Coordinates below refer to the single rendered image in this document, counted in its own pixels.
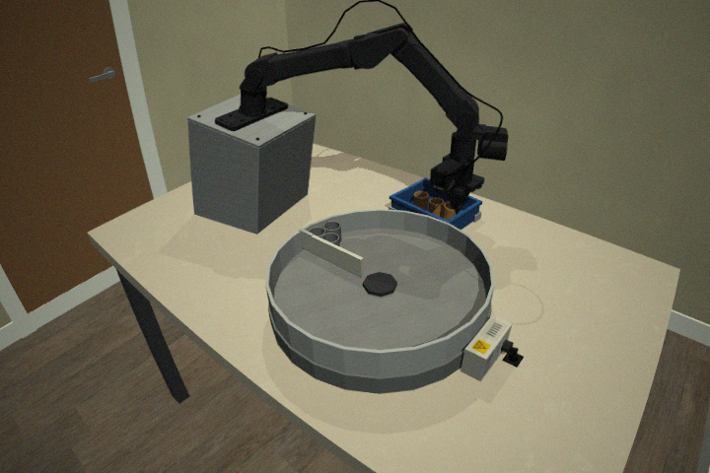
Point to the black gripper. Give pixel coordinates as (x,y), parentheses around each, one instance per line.
(462,191)

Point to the grey metal bushing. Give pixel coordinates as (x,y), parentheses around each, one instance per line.
(331,237)
(333,227)
(317,231)

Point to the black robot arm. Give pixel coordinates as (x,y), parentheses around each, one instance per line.
(367,53)

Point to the blue open-top crate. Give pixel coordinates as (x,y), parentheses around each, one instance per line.
(460,221)

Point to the bronze bushing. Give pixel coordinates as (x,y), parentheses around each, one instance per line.
(448,213)
(434,208)
(421,202)

